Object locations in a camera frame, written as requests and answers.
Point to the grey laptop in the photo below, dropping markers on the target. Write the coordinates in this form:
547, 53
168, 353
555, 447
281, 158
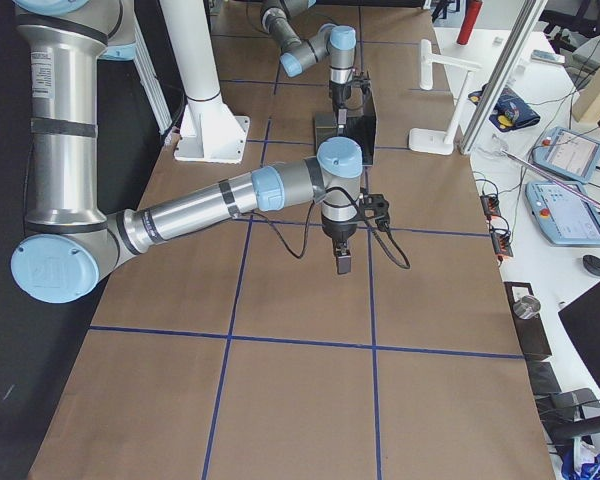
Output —
360, 126

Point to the blue teach pendant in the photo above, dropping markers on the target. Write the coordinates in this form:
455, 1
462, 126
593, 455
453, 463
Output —
567, 153
564, 218

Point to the red cylinder bottle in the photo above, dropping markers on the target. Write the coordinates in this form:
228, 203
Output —
472, 12

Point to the far blue teach pendant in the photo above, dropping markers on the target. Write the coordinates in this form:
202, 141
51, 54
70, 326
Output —
567, 153

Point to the near blue teach pendant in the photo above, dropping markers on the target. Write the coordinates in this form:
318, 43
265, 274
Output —
564, 218

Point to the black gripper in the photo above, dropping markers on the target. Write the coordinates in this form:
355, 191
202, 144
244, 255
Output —
338, 231
338, 95

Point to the blue space pattern pouch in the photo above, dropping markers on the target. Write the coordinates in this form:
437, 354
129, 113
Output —
512, 113

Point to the metal reacher grabber stick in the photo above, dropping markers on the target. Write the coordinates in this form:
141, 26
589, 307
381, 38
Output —
501, 153

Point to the aluminium frame post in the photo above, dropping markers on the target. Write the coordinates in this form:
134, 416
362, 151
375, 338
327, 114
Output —
507, 61

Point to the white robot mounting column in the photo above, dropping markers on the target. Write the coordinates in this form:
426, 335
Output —
209, 132

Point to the small metal cup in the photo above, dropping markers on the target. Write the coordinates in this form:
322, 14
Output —
526, 307

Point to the black mouse on desk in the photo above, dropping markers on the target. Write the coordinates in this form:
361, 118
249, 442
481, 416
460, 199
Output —
591, 264

